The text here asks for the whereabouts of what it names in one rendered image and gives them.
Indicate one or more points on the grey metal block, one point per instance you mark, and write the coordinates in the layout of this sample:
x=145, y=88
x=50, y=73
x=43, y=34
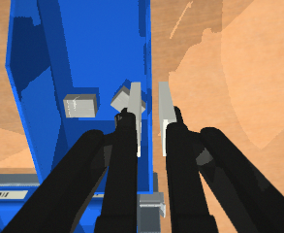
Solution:
x=121, y=99
x=80, y=105

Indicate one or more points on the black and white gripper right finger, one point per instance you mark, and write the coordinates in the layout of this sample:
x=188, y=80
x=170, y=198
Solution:
x=251, y=202

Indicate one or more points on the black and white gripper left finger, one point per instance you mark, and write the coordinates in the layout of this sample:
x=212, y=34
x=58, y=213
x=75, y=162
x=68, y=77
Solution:
x=58, y=204

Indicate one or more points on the blue open-front bin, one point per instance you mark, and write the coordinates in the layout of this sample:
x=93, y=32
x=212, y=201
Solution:
x=88, y=219
x=12, y=198
x=60, y=47

